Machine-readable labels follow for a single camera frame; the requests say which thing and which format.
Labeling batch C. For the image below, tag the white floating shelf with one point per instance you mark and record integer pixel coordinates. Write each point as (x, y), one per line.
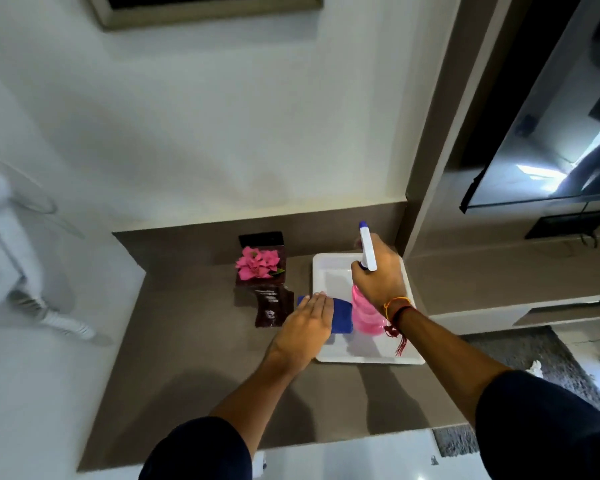
(480, 319)

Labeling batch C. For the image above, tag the dark navy shirt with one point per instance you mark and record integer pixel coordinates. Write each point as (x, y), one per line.
(545, 429)

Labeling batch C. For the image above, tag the white pedestal fan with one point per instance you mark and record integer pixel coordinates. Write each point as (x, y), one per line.
(10, 254)

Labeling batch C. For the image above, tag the person's left fingers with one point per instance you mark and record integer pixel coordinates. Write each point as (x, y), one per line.
(316, 307)

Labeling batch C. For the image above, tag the person's right hand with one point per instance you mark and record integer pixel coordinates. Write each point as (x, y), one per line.
(382, 279)

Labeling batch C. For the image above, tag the blue cleaning cloth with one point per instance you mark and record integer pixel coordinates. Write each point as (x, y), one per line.
(343, 317)

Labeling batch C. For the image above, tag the person's left hand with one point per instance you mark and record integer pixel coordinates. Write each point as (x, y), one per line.
(302, 334)

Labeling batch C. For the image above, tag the pink artificial flower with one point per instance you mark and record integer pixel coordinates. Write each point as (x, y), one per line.
(257, 263)

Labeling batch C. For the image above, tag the person's right fingers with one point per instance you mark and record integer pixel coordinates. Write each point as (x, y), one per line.
(360, 277)

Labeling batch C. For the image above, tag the person's left forearm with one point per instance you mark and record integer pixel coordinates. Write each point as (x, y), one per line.
(260, 389)

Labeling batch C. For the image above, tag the small black box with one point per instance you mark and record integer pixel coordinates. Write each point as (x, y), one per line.
(260, 238)

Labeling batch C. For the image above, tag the white square tray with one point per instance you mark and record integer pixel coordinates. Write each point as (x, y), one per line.
(335, 274)

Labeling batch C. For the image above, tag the grey rug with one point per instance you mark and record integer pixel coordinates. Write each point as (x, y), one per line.
(525, 344)

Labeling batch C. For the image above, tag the framed wall picture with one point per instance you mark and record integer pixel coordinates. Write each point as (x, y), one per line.
(205, 7)

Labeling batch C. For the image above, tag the black flat television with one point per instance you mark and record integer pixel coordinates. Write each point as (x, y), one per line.
(545, 119)

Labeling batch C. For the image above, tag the dark brown glossy vase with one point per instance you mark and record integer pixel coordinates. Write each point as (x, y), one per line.
(272, 304)

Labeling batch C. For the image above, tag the person's right forearm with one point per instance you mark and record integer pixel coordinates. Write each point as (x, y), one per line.
(445, 359)

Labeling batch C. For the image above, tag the pink spray bottle white nozzle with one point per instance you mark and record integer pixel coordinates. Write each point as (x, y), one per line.
(368, 249)

